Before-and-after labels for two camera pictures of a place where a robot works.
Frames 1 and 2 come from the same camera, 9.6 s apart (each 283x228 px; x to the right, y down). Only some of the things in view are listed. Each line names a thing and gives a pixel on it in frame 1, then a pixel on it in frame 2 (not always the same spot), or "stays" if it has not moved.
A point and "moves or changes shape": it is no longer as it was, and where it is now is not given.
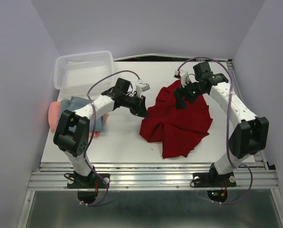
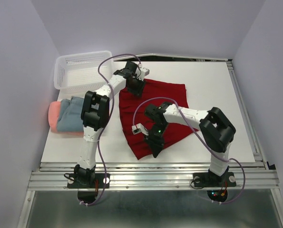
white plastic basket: [75, 74] stays
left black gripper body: [134, 103] → [136, 87]
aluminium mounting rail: [135, 176] stays
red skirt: [178, 129] moves or changes shape
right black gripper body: [190, 92] → [156, 134]
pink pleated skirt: [54, 112] stays
